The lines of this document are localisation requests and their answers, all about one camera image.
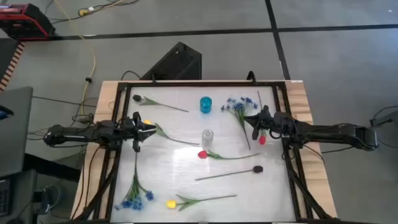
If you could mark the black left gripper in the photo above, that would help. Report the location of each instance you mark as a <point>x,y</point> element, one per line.
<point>132,130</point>

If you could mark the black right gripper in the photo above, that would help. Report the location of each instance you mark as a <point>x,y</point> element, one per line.
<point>272,122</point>

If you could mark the blue artificial flower bunch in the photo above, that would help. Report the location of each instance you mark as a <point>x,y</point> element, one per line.
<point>136,204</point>
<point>238,106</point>

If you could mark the black artificial tulip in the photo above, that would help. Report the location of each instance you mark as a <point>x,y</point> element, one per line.
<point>258,169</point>
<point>136,98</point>

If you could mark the red artificial tulip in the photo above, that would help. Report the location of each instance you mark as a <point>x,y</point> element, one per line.
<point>262,140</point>
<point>202,154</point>

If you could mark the yellow artificial tulip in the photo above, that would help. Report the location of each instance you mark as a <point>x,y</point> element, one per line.
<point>171,204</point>
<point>148,121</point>

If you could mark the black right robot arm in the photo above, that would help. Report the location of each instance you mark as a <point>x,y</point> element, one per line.
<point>335,132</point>

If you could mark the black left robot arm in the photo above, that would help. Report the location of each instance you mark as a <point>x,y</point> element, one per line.
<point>77,134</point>

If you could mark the clear glass vase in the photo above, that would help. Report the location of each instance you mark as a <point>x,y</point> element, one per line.
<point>207,138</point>

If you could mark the blue glass vase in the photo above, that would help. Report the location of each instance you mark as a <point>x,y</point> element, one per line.
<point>206,105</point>

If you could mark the black computer tower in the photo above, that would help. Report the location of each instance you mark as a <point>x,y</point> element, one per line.
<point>177,63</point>

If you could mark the blue and black floor device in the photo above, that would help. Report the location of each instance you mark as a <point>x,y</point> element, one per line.
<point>46,199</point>

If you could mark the grey stand base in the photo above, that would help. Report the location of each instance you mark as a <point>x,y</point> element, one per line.
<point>387,119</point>

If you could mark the grey desk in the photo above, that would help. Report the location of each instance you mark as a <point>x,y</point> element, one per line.
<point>14,130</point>

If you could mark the tablet with blue screen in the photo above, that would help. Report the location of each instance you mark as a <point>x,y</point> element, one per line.
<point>4,112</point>

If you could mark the black cabinet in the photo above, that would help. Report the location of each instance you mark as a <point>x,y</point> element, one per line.
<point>15,199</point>

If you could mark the dark mat with striped edge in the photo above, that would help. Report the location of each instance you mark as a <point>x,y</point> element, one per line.
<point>7,59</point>

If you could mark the red and black equipment case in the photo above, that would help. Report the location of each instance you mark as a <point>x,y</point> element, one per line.
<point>21,21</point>

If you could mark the black metal table frame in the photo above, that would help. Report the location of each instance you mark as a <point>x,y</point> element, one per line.
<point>202,84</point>

